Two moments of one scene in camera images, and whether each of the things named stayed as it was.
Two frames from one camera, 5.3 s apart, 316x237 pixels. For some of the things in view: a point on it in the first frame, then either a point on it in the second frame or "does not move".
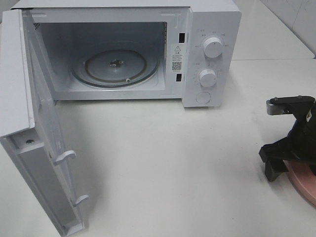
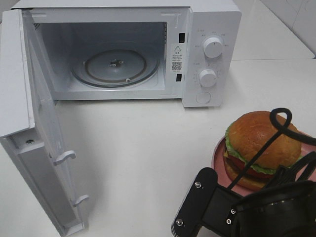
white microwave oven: [29, 126] does not move
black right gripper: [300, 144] -> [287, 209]
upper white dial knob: [213, 47] does not move
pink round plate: [303, 177] -> [222, 178]
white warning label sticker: [177, 58] does not move
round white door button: [203, 97] does not move
